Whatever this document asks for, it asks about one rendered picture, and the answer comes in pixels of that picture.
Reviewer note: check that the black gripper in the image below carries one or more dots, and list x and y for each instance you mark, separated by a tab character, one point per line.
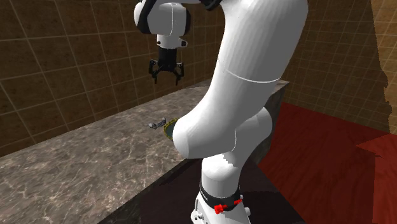
167	59

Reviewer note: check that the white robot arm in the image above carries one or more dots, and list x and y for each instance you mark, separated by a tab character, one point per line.
248	62

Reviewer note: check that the grey metal kitchen tool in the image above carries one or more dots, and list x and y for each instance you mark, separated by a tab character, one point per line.
157	123

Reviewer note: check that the dark bowl with yellow rim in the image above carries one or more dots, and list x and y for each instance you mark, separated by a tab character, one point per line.
169	131

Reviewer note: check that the dark robot stand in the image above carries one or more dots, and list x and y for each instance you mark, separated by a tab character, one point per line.
173	198

